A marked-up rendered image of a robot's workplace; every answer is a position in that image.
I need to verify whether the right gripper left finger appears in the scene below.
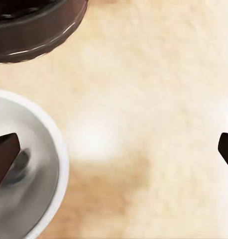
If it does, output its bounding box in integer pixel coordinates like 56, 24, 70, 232
0, 132, 20, 183

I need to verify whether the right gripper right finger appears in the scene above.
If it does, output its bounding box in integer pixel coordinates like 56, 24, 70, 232
218, 132, 228, 164

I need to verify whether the electric kettle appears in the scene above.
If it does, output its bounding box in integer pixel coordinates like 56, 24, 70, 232
0, 0, 89, 63

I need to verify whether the coffee cup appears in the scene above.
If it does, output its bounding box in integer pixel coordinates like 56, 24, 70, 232
0, 89, 70, 239

